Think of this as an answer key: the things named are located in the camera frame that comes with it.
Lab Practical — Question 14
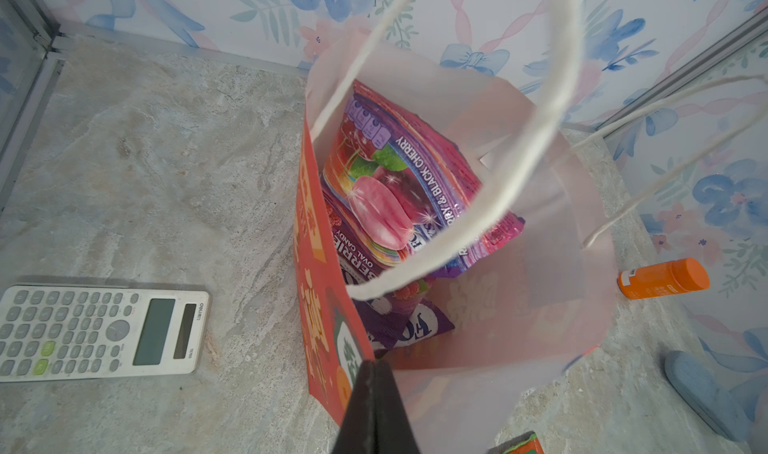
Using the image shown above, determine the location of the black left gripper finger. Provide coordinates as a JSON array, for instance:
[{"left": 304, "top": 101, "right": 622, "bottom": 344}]
[{"left": 331, "top": 360, "right": 420, "bottom": 454}]

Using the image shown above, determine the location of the red paper gift bag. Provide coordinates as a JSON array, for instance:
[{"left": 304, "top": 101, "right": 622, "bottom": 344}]
[{"left": 293, "top": 0, "right": 753, "bottom": 453}]

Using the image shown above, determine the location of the purple Fox's candy bag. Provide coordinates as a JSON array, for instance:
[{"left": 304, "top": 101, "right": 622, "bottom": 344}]
[
  {"left": 320, "top": 189, "right": 456, "bottom": 359},
  {"left": 322, "top": 80, "right": 526, "bottom": 278}
]

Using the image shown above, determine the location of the green orange noodle packet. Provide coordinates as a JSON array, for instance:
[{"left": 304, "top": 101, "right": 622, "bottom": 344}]
[{"left": 487, "top": 431, "right": 544, "bottom": 454}]

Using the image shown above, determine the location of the white grey calculator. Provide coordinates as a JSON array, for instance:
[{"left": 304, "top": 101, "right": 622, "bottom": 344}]
[{"left": 1, "top": 284, "right": 211, "bottom": 383}]

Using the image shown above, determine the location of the orange plastic bottle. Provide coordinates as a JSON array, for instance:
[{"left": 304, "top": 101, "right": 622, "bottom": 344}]
[{"left": 617, "top": 258, "right": 711, "bottom": 300}]

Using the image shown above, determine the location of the blue object at wall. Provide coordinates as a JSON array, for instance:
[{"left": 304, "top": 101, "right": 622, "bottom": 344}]
[{"left": 664, "top": 351, "right": 750, "bottom": 442}]

